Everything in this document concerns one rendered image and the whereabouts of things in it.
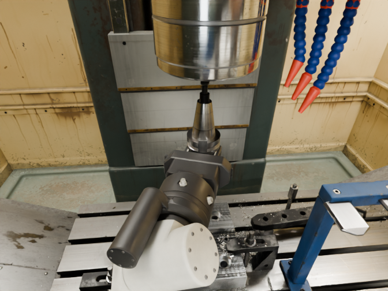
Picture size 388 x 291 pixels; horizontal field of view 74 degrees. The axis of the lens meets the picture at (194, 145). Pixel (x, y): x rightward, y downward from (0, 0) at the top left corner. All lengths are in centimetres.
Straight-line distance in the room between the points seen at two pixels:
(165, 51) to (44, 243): 103
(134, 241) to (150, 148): 76
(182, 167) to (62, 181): 127
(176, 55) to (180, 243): 23
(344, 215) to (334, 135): 126
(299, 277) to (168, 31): 64
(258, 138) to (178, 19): 84
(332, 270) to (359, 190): 33
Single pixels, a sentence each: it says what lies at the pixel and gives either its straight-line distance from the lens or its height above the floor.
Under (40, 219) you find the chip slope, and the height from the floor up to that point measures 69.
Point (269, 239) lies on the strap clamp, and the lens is 72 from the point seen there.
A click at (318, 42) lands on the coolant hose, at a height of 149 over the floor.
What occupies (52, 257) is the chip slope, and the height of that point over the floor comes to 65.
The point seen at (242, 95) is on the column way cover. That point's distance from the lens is 94.
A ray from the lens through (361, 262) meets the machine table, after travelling 92.
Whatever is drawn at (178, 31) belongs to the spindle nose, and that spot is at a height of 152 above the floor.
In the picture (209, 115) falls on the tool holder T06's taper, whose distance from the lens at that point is 45.
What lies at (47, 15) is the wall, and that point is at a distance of 133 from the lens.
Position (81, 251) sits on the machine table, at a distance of 87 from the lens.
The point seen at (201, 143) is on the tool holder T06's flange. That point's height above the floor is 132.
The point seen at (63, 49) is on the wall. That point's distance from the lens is 135.
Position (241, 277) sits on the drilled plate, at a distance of 68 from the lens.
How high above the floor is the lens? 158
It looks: 35 degrees down
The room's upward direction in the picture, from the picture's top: straight up
